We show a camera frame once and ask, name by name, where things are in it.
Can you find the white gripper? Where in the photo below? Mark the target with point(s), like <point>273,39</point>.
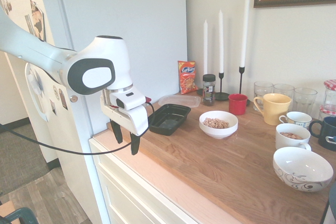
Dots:
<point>131,120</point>

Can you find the beige cereal rings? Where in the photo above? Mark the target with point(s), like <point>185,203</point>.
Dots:
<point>215,123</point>

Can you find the plain white cereal bowl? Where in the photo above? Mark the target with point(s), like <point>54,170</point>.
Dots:
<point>218,133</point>

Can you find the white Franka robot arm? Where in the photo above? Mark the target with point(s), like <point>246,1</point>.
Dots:
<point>26,48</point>

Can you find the black plastic food box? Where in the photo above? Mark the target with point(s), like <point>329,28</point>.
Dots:
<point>168,127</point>

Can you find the brown cereal pieces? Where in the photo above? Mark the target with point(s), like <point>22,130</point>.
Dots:
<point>291,135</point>

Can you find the white drawer cabinet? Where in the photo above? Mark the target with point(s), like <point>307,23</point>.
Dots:
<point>126,195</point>

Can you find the clear plastic lid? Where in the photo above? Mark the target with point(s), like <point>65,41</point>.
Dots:
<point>181,100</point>

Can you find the arched brown fridge magnet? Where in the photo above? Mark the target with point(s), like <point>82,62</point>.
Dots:
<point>63,99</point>

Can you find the small rectangular fridge magnet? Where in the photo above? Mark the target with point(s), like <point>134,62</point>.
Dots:
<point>53,107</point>

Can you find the round fridge magnet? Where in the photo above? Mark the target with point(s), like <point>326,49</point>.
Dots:
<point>55,93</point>

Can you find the orange Kurkure snack bag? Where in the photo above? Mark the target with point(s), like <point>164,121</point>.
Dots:
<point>187,77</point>

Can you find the black candle holder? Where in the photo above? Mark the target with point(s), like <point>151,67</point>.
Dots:
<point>199,91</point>
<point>241,79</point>
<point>221,96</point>

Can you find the spice jar with black lid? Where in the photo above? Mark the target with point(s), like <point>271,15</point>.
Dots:
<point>209,90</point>

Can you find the red mug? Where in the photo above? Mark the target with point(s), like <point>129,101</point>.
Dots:
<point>237,106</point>

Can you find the short white taper candle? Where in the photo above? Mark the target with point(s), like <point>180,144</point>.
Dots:
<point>205,48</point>

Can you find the medium white taper candle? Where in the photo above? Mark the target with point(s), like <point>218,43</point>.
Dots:
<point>221,43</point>

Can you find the clear drinking glass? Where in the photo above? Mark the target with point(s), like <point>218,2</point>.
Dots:
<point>262,89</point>
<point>284,90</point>
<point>305,100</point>

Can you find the photo print fridge magnet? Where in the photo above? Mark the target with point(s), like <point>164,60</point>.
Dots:
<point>38,19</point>

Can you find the yellow mug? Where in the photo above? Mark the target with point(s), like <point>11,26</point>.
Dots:
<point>275,111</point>

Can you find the tall white taper candle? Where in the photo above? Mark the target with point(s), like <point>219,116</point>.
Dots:
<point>244,32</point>

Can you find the large plain white cup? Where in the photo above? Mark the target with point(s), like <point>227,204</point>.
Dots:
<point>288,144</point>

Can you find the white cup with patterned band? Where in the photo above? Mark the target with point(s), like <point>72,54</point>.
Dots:
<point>299,120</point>

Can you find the white bowl with swirl pattern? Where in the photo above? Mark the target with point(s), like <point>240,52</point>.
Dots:
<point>302,171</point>

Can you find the navy blue mug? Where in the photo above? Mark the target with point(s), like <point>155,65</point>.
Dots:
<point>326,132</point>

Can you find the short jar red chequered lid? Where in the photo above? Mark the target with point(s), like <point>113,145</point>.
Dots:
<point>328,111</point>

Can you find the tall jar red chequered lid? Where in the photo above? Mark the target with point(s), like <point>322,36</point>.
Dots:
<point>330,93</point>

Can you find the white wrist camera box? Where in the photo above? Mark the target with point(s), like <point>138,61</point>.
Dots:
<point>128,99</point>

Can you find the dark teal curved frame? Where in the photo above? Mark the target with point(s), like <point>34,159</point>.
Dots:
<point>23,212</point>

